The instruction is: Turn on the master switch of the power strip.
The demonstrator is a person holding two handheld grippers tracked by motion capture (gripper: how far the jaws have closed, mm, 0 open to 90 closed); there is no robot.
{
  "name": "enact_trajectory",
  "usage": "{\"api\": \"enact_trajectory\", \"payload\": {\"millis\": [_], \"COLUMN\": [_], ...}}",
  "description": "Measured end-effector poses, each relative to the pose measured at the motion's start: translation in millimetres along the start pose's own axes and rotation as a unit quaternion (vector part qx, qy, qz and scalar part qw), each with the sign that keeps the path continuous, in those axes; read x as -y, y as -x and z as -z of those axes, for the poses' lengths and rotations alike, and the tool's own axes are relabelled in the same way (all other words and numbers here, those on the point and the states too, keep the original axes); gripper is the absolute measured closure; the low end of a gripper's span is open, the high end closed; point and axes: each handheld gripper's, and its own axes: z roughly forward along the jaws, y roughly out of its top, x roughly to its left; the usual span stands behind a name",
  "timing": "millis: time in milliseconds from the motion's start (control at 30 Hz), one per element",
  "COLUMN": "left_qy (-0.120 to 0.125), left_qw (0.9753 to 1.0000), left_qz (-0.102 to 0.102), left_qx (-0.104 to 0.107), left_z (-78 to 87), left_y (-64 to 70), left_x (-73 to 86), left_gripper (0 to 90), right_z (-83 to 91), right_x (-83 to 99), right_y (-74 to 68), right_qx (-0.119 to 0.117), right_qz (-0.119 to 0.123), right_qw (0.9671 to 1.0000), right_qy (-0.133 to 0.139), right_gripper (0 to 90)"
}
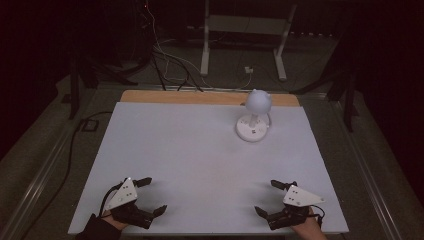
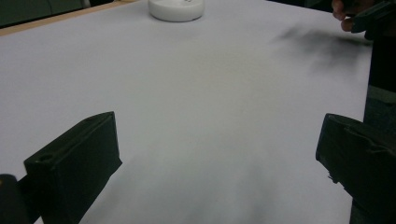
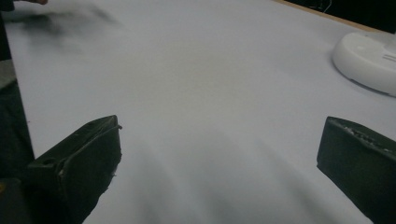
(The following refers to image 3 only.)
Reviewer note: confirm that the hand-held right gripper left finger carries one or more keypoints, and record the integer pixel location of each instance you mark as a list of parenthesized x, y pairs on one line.
[(84, 161)]

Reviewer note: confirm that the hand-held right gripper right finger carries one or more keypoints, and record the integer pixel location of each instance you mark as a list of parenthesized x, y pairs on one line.
[(358, 161)]

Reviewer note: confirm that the white round lamp base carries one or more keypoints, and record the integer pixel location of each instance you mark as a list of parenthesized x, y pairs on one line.
[(364, 60)]

